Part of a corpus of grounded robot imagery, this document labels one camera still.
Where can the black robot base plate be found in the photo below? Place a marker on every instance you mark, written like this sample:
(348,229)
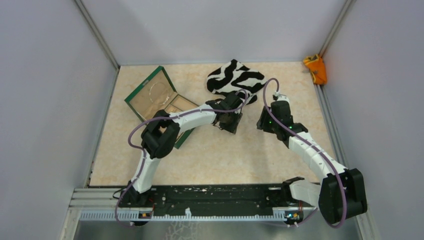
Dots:
(214,200)

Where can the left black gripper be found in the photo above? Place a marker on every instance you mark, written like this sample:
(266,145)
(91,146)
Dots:
(232,128)

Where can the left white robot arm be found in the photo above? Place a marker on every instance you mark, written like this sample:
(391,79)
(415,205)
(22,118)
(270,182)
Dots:
(161,132)

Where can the green jewelry box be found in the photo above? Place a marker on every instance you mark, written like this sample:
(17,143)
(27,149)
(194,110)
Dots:
(153,94)

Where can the zebra pattern cloth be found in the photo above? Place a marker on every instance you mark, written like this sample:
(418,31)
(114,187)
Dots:
(233,77)

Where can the white cable duct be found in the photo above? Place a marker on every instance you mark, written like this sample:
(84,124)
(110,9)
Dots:
(136,216)

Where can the orange cloth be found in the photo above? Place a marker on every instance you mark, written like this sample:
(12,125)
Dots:
(317,69)

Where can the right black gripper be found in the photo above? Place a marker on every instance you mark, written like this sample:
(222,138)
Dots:
(262,124)

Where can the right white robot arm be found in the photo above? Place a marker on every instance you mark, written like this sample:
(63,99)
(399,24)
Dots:
(340,193)

